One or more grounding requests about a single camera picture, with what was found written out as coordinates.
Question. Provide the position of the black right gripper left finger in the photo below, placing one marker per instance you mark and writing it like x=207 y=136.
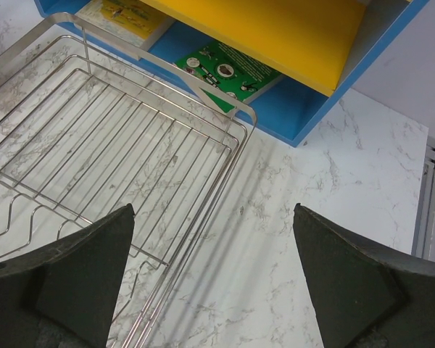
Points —
x=64 y=294

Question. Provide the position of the blue shelf unit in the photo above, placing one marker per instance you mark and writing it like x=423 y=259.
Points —
x=321 y=48

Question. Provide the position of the green book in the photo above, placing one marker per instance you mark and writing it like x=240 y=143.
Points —
x=229 y=70

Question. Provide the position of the stainless wire dish rack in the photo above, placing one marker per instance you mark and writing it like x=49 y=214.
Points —
x=84 y=133

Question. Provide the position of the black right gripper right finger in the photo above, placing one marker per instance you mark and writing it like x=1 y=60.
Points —
x=364 y=293

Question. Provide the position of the yellow illustrated book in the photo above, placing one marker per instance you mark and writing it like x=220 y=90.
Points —
x=133 y=21

